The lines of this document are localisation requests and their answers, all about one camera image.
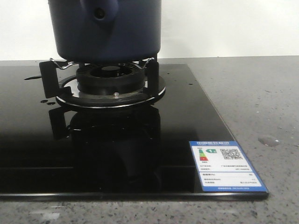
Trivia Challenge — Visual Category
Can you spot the blue saucepan with handle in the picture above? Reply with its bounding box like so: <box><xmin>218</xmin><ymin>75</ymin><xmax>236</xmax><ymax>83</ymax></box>
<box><xmin>48</xmin><ymin>0</ymin><xmax>162</xmax><ymax>63</ymax></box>

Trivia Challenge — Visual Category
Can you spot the black right gas burner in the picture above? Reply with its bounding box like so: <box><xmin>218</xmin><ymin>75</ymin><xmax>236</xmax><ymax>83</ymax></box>
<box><xmin>56</xmin><ymin>61</ymin><xmax>166</xmax><ymax>109</ymax></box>

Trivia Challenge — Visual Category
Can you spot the blue energy label sticker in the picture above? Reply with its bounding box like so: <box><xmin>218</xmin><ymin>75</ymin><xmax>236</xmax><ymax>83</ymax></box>
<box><xmin>189</xmin><ymin>141</ymin><xmax>267</xmax><ymax>192</ymax></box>

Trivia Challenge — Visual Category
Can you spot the black glass gas cooktop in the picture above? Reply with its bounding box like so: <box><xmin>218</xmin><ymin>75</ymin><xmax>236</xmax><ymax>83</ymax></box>
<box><xmin>0</xmin><ymin>64</ymin><xmax>269</xmax><ymax>201</ymax></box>

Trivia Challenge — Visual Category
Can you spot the black right pot support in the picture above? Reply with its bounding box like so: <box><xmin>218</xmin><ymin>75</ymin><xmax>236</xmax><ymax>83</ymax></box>
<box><xmin>39</xmin><ymin>58</ymin><xmax>157</xmax><ymax>98</ymax></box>

